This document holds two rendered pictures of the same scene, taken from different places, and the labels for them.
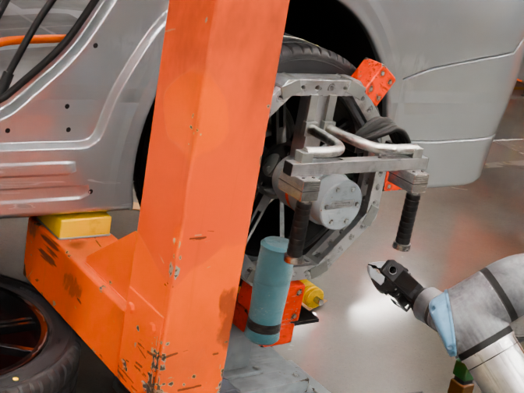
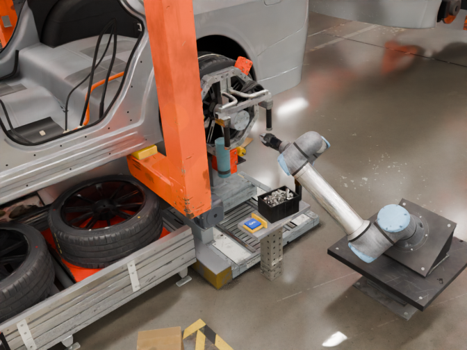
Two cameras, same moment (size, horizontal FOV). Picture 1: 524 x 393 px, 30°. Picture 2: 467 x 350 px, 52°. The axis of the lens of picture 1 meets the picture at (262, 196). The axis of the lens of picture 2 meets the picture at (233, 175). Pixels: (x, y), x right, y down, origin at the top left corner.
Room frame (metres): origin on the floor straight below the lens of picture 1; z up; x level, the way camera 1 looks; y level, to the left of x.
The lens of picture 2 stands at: (-0.43, -0.13, 2.15)
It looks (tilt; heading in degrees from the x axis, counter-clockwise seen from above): 33 degrees down; 0
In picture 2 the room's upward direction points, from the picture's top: 4 degrees counter-clockwise
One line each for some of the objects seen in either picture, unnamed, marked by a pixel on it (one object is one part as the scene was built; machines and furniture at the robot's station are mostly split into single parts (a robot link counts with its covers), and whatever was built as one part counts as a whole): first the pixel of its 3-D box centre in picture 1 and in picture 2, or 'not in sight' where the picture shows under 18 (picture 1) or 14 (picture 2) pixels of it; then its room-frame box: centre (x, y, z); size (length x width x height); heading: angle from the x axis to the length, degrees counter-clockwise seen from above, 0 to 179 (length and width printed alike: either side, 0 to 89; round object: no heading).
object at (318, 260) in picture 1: (299, 180); (224, 112); (2.36, -0.08, 0.85); 0.54 x 0.07 x 0.54; 128
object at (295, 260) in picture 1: (299, 229); (226, 136); (2.07, -0.10, 0.83); 0.04 x 0.04 x 0.16
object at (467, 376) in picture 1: (466, 368); not in sight; (1.91, -0.50, 0.64); 0.04 x 0.04 x 0.04; 38
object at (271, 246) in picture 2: not in sight; (271, 248); (1.77, -0.32, 0.21); 0.10 x 0.10 x 0.42; 38
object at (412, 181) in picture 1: (408, 177); (265, 102); (2.30, -0.34, 0.93); 0.09 x 0.05 x 0.05; 38
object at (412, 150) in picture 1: (373, 126); (247, 86); (2.32, -0.24, 1.03); 0.19 x 0.18 x 0.11; 38
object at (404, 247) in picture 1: (407, 219); (268, 118); (2.28, -0.36, 0.83); 0.04 x 0.04 x 0.16
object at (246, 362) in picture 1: (229, 334); (213, 171); (2.49, 0.02, 0.32); 0.40 x 0.30 x 0.28; 128
